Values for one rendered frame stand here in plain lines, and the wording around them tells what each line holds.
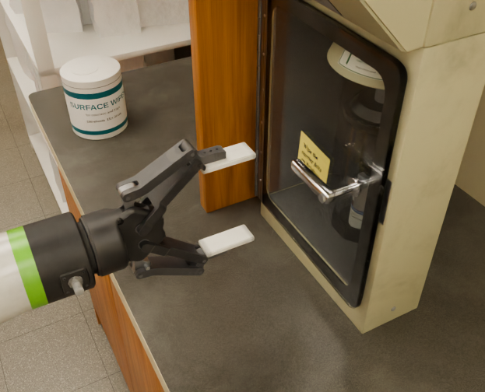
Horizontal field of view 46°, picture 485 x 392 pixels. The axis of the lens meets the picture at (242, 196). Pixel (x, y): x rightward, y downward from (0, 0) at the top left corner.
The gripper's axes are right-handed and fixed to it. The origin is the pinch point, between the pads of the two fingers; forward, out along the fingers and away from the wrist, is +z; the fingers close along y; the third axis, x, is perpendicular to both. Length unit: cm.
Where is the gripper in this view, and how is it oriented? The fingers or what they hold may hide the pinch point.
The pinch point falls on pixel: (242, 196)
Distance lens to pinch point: 72.8
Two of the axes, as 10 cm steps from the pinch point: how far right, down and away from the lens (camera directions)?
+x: -4.7, -5.6, 6.9
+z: 8.8, -2.9, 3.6
